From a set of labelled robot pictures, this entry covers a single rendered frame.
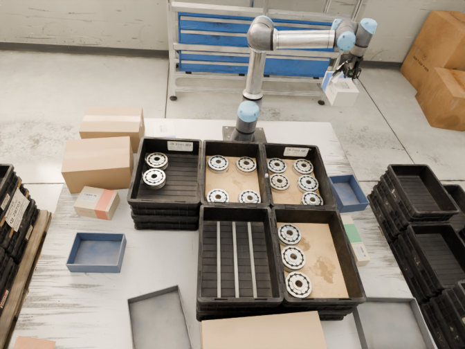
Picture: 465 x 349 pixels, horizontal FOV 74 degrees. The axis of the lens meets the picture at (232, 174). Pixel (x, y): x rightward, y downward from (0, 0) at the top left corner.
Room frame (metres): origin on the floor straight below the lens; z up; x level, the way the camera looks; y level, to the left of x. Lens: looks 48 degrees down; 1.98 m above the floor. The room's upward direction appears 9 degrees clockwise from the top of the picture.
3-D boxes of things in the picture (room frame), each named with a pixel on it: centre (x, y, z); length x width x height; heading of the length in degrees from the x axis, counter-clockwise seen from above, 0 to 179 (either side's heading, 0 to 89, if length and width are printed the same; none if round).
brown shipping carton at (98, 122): (1.28, 0.70, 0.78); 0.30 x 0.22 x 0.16; 103
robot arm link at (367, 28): (1.53, -0.51, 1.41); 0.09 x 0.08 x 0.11; 85
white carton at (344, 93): (1.56, -0.51, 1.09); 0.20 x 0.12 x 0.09; 12
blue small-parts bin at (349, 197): (1.12, -0.62, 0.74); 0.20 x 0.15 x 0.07; 17
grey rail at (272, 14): (2.94, -0.06, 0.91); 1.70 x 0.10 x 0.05; 102
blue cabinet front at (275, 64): (3.00, -0.45, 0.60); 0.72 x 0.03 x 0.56; 102
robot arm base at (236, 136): (1.40, -0.03, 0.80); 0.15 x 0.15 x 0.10
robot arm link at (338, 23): (1.53, -0.41, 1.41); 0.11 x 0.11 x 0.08; 85
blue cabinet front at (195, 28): (2.83, 0.33, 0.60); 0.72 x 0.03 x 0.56; 102
